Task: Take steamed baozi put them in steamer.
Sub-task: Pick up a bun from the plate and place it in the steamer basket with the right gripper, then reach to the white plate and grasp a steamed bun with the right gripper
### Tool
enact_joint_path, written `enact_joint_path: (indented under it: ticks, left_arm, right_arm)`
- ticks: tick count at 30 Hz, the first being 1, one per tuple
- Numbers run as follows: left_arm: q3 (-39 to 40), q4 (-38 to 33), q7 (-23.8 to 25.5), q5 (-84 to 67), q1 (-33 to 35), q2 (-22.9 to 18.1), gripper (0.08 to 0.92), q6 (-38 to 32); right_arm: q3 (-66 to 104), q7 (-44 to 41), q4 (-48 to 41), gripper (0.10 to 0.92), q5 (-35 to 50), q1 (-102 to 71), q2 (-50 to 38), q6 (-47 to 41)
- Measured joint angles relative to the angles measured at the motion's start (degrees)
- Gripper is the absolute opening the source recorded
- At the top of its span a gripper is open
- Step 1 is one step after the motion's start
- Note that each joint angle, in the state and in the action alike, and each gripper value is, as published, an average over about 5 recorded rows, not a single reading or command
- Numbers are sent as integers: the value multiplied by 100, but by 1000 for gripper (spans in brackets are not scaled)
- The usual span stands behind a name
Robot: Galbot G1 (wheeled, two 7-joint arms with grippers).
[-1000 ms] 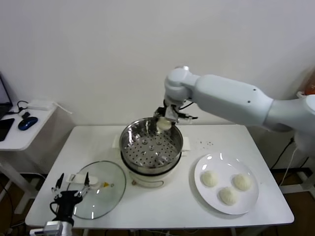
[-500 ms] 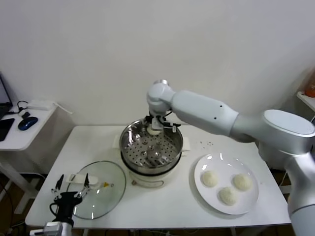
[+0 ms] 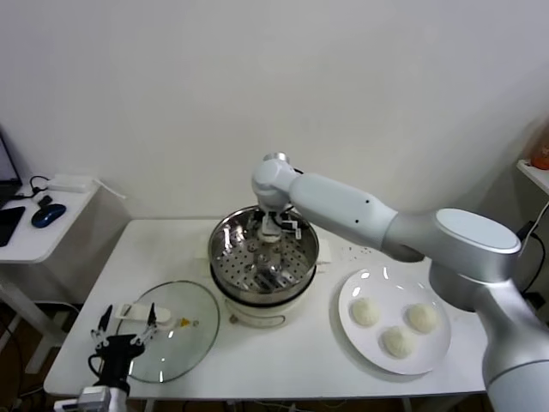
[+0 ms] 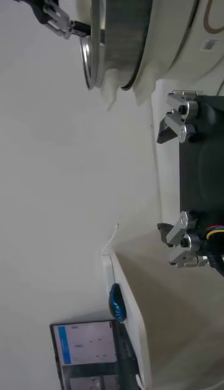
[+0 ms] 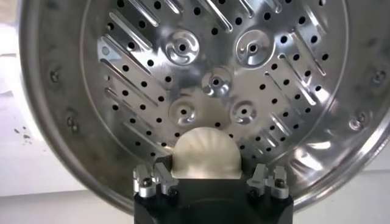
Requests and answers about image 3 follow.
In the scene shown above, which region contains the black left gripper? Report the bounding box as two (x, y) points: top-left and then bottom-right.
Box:
(89, 302), (159, 390)

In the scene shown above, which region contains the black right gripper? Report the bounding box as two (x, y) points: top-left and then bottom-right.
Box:
(250, 207), (302, 240)

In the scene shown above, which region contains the stainless steel steamer basket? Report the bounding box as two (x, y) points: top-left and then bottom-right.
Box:
(195, 205), (335, 301)

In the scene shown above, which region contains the right wrist white module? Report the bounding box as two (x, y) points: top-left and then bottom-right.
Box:
(260, 214), (281, 236)

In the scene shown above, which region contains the round glass lid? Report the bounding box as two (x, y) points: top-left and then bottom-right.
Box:
(114, 281), (221, 385)

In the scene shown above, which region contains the white electric cooker pot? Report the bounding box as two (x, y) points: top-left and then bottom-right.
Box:
(209, 257), (330, 330)

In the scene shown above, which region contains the white side table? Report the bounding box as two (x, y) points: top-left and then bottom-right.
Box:
(0, 175), (132, 374)

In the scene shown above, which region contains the blue computer mouse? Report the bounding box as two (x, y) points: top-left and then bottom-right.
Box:
(30, 204), (69, 229)

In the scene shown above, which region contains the white power adapter box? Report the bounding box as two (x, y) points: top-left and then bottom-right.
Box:
(45, 174), (94, 194)

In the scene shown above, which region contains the black smartphone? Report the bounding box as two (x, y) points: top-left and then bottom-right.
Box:
(0, 206), (27, 249)

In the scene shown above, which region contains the white round plate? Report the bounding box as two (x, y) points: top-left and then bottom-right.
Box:
(337, 268), (453, 377)

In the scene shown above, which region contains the black laptop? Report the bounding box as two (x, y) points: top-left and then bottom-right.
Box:
(0, 126), (23, 209)

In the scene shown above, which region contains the white shelf stand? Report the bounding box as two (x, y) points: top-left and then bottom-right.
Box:
(516, 159), (549, 194)

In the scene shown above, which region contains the orange object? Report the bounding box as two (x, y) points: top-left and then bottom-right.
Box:
(529, 128), (549, 171)

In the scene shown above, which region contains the white lid handle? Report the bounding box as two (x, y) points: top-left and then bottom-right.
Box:
(114, 302), (179, 332)

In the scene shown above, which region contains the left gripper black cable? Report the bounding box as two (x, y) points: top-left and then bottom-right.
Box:
(87, 354), (106, 379)

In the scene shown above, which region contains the black looped cable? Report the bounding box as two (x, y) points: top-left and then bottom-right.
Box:
(12, 176), (51, 203)

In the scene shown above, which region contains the black cable with adapter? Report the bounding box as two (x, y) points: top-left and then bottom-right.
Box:
(516, 219), (540, 244)

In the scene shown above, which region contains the thin black hanging cable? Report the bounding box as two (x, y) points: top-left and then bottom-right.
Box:
(521, 234), (545, 297)

